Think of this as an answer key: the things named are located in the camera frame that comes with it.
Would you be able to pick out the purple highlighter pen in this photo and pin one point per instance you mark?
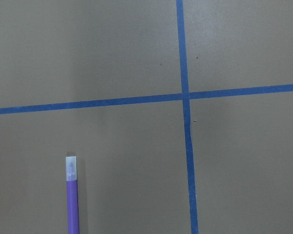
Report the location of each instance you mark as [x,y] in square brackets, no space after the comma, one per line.
[72,195]

